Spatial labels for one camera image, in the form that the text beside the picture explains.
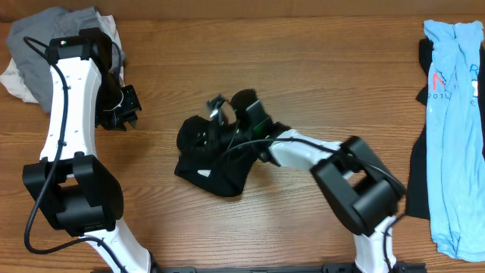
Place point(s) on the light blue t-shirt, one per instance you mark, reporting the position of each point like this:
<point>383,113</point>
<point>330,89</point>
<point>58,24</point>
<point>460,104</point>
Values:
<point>454,140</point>

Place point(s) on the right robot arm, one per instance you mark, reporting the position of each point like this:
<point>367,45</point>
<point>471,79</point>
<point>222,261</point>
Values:
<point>361,192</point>

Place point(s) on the black garment under pile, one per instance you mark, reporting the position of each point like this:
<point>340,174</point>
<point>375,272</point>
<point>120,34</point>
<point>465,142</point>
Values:
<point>417,200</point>

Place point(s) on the white folded garment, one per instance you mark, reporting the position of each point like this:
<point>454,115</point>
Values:
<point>13,82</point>

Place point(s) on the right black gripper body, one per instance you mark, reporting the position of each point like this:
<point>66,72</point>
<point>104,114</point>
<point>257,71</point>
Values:
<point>211,133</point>

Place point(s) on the grey folded trousers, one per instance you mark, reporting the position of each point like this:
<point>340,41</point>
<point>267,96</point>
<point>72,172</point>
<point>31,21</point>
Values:
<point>51,23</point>

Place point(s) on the black polo shirt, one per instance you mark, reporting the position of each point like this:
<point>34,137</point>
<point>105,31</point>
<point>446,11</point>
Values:
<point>220,175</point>

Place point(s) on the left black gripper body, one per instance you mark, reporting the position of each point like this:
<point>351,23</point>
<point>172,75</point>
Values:
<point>118,106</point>

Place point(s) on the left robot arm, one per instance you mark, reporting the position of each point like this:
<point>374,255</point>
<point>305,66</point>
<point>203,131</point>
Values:
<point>74,191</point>

